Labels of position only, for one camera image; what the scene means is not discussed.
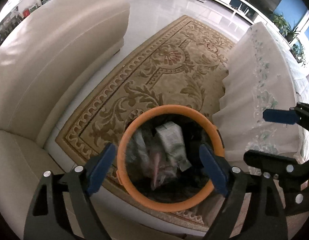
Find light blue quilted table cover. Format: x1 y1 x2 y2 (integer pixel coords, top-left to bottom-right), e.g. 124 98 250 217
212 23 309 174

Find long pink cardboard box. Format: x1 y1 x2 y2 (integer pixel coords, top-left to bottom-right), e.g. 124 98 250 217
152 152 161 189

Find potted plant brown pot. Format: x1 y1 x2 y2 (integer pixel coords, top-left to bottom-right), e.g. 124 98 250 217
290 38 306 67

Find white red plastic bag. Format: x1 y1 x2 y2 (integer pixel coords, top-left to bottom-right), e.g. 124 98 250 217
156 122 191 172

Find potted plants on cabinet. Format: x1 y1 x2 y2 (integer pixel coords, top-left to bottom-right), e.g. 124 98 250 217
271 13 300 43

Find patterned beige carpet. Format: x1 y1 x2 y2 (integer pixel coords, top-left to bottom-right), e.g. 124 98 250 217
56 15 234 232

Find beige sofa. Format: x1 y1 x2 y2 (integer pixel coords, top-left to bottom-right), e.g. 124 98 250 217
0 0 130 238

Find orange rim trash bin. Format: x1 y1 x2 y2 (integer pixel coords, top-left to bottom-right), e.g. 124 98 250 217
117 105 224 212

